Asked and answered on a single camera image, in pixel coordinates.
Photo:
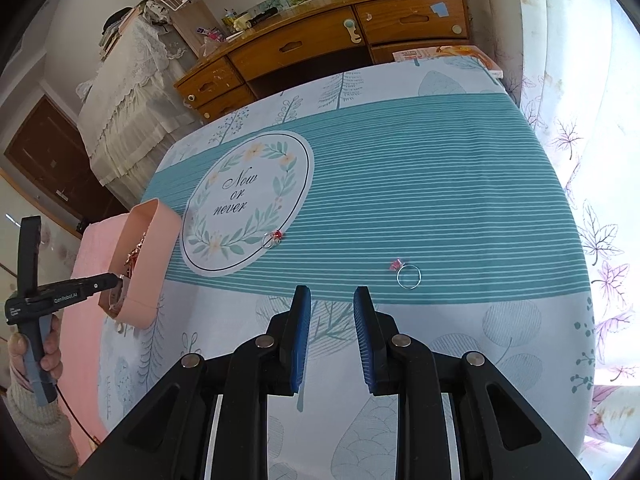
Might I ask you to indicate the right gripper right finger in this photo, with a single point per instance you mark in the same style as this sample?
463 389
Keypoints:
374 332

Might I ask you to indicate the orange magazine stack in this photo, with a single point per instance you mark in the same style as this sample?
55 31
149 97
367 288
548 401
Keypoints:
461 56

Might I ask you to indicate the pink fluffy blanket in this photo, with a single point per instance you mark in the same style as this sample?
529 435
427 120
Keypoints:
81 329

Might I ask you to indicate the silver ring pink stone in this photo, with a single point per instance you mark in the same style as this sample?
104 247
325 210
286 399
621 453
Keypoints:
408 275

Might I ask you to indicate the floral window curtain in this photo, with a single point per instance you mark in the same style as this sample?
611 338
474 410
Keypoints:
572 66

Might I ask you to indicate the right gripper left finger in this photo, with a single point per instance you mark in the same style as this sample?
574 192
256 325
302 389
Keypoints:
294 341

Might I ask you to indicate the tree pattern tablecloth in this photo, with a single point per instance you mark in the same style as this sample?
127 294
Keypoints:
324 185

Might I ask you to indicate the wooden desk with drawers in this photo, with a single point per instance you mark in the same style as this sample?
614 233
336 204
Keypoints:
314 40

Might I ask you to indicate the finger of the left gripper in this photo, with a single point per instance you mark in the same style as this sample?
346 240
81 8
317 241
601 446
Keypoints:
98 283

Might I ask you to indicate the pink plastic tray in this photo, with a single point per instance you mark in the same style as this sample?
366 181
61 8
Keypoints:
140 259

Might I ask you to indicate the brown wooden door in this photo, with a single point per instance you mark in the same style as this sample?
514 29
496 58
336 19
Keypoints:
47 149

